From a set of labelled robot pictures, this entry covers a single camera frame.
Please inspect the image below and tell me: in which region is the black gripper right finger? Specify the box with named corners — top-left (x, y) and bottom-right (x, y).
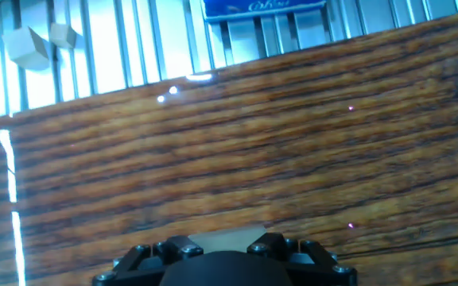
top-left (246, 231), bottom-right (359, 286)

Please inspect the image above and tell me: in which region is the gold and blue tissue box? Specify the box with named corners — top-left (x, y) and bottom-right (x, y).
top-left (201, 0), bottom-right (328, 23)

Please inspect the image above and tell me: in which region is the wood grain board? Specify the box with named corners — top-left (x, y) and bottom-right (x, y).
top-left (0, 10), bottom-right (458, 286)

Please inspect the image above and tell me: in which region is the light wooden block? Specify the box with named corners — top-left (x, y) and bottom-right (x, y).
top-left (49, 22), bottom-right (78, 49)
top-left (1, 25), bottom-right (50, 72)
top-left (187, 225), bottom-right (268, 255)

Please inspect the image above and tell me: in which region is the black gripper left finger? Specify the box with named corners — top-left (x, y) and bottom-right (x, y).
top-left (92, 234), bottom-right (205, 286)

